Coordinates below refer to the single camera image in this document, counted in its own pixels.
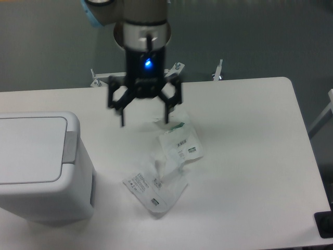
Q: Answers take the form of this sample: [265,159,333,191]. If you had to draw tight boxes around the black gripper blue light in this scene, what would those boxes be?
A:
[107,48,183,127]

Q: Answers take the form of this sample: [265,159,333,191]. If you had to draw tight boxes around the white push-lid trash can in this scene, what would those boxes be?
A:
[1,111,96,223]

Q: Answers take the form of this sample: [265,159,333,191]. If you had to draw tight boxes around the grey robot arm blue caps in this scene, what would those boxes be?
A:
[81,1,183,123]

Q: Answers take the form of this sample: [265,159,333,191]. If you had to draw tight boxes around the upper torn white plastic package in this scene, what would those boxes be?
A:
[153,109,204,161]

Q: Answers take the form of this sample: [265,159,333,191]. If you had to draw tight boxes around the white levelling foot with bolt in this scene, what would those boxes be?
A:
[212,59,224,81]

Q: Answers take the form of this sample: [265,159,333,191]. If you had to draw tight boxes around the lower white plastic package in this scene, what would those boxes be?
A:
[122,155,188,214]

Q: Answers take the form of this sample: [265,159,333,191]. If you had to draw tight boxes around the black clamp at table corner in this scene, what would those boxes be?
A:
[314,211,332,239]

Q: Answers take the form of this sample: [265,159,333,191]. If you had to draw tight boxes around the white pedestal base frame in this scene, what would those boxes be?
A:
[89,61,186,88]

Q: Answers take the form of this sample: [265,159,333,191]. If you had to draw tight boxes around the white frame at right edge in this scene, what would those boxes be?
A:
[308,89,332,140]

